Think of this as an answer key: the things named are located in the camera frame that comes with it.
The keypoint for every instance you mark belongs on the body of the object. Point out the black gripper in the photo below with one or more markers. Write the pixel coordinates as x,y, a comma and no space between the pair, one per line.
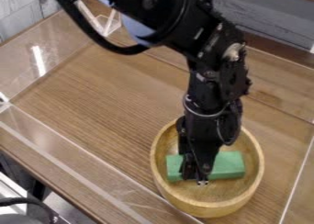
204,129

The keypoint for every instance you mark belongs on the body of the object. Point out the green rectangular block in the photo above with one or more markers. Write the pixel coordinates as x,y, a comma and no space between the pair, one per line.
228,166

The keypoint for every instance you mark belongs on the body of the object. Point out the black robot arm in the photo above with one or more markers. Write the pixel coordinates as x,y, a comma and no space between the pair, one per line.
188,27

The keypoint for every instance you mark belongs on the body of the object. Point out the brown wooden bowl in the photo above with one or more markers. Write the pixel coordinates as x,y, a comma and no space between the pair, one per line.
222,196

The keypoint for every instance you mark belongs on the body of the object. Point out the clear acrylic tray wall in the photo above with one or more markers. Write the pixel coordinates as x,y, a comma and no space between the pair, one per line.
85,146

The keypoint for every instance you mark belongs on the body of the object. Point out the clear acrylic corner bracket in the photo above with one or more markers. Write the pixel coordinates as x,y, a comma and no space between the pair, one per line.
104,24

